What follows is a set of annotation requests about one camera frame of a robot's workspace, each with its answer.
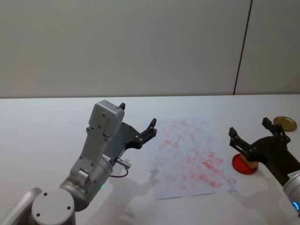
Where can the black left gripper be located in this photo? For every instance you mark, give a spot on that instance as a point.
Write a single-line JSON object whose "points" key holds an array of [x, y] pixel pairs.
{"points": [[127, 137]]}

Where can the white paper with red marks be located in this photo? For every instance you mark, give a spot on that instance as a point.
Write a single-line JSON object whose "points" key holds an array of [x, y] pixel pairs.
{"points": [[187, 159]]}

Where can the tan wooden stamp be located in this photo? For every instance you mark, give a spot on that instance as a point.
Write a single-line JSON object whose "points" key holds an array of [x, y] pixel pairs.
{"points": [[252, 164]]}

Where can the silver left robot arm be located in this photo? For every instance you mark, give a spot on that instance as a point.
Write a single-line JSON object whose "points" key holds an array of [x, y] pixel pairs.
{"points": [[93, 150]]}

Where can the round gold metal lid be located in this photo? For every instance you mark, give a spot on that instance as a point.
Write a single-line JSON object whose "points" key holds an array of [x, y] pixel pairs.
{"points": [[287, 123]]}

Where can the round red ink pad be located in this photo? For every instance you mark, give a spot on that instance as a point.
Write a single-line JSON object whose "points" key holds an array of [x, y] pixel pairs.
{"points": [[239, 165]]}

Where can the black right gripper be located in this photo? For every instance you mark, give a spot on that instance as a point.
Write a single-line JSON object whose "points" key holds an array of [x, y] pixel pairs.
{"points": [[274, 152]]}

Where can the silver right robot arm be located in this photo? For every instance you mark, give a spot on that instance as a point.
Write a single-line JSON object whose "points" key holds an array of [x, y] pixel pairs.
{"points": [[293, 189]]}

